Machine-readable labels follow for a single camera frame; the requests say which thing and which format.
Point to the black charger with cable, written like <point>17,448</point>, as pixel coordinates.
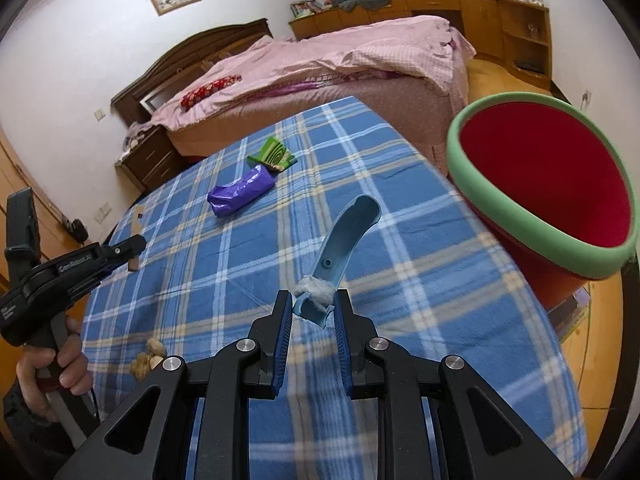
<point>76,229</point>

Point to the dark wooden nightstand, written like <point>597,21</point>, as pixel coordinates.
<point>152,162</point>

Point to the green snack wrapper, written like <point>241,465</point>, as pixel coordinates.
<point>273,155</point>

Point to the red floral pillow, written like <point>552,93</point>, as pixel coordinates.
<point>206,90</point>

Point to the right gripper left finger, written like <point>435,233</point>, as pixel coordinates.
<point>191,416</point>

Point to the light blue plastic piece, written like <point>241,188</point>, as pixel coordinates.
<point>314,292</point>

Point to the peanut middle long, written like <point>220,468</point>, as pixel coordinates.
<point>143,365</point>

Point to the clutter on nightstand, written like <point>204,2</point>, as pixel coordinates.
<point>135,133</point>

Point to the red bin green rim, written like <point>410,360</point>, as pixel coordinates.
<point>549,185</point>

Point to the wall socket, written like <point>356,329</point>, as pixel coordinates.
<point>102,213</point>

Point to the pink quilt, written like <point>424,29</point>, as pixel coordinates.
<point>425,47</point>

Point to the grey clothes on cabinet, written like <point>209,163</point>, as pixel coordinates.
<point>350,5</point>

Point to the books on cabinet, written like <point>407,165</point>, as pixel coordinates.
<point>303,8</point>

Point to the peanut left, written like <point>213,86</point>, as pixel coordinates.
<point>156,348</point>

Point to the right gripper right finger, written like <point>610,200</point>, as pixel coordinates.
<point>436,419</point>

